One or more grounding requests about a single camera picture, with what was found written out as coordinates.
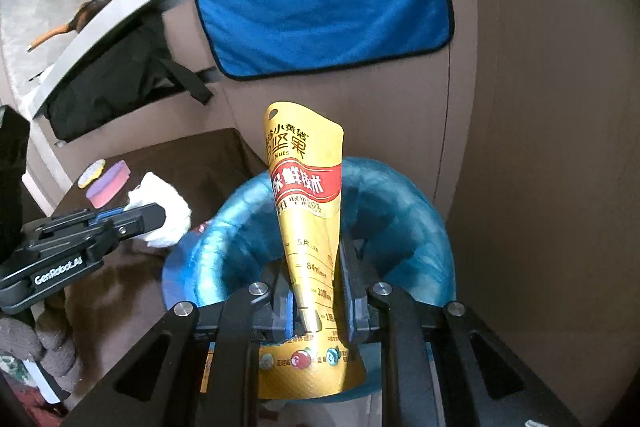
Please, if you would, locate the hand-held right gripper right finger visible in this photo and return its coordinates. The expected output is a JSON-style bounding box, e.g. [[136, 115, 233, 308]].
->
[[337, 229, 583, 427]]

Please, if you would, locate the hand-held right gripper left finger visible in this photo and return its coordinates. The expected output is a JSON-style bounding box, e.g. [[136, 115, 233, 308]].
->
[[65, 257, 301, 427]]

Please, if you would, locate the frying pan with orange handle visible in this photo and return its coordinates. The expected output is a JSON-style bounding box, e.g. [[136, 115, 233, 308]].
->
[[26, 0, 137, 53]]

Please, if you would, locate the yellow nut packet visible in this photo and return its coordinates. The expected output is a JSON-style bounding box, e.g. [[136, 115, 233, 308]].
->
[[257, 102, 369, 401]]

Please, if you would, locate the black bag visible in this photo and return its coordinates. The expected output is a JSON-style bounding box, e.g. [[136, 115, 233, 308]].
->
[[40, 13, 214, 144]]

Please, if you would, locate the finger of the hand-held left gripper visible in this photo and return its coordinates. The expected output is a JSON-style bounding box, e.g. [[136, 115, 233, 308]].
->
[[92, 205, 129, 224], [97, 202, 167, 254]]

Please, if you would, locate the blue trash bin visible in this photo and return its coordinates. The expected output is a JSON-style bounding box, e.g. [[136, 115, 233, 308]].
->
[[161, 155, 458, 404]]

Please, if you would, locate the pink and purple sponge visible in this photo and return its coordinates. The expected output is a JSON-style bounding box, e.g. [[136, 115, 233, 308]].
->
[[85, 160, 132, 209]]

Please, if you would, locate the blue cloth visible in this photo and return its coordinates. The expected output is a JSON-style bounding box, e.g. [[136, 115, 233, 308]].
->
[[194, 0, 456, 81]]

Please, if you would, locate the white tissue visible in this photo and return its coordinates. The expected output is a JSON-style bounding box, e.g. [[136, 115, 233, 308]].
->
[[125, 172, 193, 251]]

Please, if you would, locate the black and white pen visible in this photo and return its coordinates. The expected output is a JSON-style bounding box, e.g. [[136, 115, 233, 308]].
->
[[29, 63, 57, 83]]

